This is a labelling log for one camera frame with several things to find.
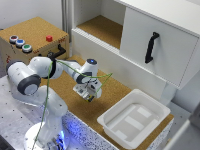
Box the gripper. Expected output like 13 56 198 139
73 79 103 100

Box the yellow block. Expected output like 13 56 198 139
84 95 93 103

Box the pink block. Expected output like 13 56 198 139
45 34 54 43

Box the white cabinet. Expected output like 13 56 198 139
70 0 200 108

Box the white plastic box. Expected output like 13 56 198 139
96 88 172 150

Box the green button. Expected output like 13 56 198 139
21 43 33 54

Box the blue button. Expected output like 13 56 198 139
15 38 26 49

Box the white sliding door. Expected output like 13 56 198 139
118 6 200 89

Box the red button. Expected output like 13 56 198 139
9 34 19 44

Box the green cable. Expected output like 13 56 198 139
30 59 114 150

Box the black door handle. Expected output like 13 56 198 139
144 31 161 65

